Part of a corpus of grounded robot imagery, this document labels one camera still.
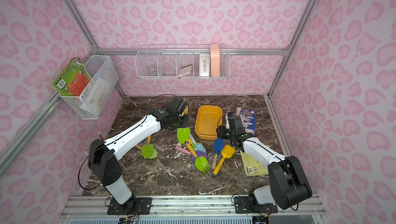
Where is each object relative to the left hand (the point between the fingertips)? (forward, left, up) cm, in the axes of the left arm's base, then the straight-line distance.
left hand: (188, 120), depth 84 cm
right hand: (-1, -18, -8) cm, 19 cm away
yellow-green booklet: (-20, -36, -17) cm, 44 cm away
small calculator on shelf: (+29, +3, +11) cm, 31 cm away
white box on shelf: (+31, -9, +14) cm, 35 cm away
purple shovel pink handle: (-12, -6, -16) cm, 21 cm away
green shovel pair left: (-9, +25, -18) cm, 32 cm away
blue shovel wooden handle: (-7, -17, -17) cm, 25 cm away
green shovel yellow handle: (-7, +2, -3) cm, 8 cm away
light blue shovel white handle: (-9, -6, -15) cm, 18 cm away
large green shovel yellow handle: (-17, -7, -16) cm, 25 cm away
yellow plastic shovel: (-12, -22, -15) cm, 29 cm away
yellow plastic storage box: (+11, -11, -14) cm, 21 cm away
